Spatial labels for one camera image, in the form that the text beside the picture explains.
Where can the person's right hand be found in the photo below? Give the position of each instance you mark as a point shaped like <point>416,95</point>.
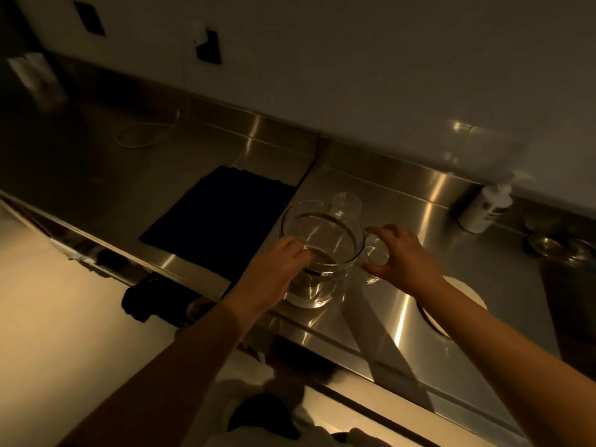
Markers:
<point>409,265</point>

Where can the person's left hand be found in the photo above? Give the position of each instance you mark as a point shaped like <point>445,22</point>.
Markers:
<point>267,279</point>

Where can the person's left fingers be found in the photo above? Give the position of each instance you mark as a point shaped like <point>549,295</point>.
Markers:
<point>298,253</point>

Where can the person's right thumb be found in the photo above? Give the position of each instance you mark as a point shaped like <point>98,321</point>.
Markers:
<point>374,270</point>

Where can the small drinking glass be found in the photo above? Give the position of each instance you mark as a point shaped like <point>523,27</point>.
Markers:
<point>375,256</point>
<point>347,205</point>

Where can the large glass pitcher with water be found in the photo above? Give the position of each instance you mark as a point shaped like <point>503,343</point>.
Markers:
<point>321,246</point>

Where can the person's left forearm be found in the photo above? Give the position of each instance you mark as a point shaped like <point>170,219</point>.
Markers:
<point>172,381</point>

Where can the person's right forearm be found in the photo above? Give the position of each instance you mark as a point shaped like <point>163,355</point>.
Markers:
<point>517,363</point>

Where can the black cloth mat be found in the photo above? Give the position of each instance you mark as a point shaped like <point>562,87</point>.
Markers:
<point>223,223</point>

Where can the white round coaster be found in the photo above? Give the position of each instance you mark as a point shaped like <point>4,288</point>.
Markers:
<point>465,293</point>

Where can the white pump bottle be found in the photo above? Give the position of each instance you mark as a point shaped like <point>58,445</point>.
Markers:
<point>486,207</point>

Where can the black bag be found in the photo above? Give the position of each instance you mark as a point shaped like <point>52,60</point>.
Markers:
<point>156,300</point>

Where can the steel sink basin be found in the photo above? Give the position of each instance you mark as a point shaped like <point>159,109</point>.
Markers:
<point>570,293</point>

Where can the white charger plug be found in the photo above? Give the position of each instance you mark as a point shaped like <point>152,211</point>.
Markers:
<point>199,33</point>

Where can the white box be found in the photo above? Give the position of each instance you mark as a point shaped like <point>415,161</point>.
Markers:
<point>30,74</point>

